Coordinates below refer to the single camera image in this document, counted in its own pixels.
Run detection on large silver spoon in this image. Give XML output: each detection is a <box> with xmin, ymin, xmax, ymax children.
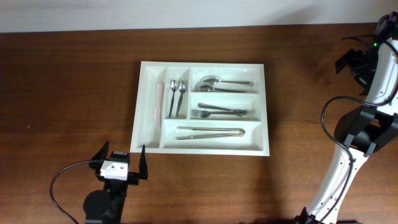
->
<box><xmin>194</xmin><ymin>82</ymin><xmax>245</xmax><ymax>93</ymax></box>
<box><xmin>200</xmin><ymin>75</ymin><xmax>254</xmax><ymax>86</ymax></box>

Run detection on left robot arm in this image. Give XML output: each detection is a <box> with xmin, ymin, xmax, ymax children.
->
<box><xmin>83</xmin><ymin>141</ymin><xmax>148</xmax><ymax>223</ymax></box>

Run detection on white plastic knife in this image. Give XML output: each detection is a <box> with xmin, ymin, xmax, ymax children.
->
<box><xmin>153</xmin><ymin>82</ymin><xmax>164</xmax><ymax>129</ymax></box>

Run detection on silver fork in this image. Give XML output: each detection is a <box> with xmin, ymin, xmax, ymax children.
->
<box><xmin>190</xmin><ymin>110</ymin><xmax>253</xmax><ymax>118</ymax></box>
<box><xmin>197</xmin><ymin>103</ymin><xmax>252</xmax><ymax>112</ymax></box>

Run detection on white cutlery tray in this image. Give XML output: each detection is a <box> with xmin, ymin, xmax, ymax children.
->
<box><xmin>131</xmin><ymin>62</ymin><xmax>269</xmax><ymax>156</ymax></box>

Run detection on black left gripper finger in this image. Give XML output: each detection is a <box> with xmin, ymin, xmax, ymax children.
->
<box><xmin>139</xmin><ymin>145</ymin><xmax>148</xmax><ymax>180</ymax></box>
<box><xmin>91</xmin><ymin>141</ymin><xmax>109</xmax><ymax>161</ymax></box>

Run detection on small silver teaspoon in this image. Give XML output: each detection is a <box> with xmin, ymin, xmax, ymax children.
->
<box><xmin>176</xmin><ymin>80</ymin><xmax>187</xmax><ymax>117</ymax></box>
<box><xmin>169</xmin><ymin>80</ymin><xmax>179</xmax><ymax>118</ymax></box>

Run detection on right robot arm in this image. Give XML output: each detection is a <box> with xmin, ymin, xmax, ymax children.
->
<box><xmin>293</xmin><ymin>11</ymin><xmax>397</xmax><ymax>223</ymax></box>

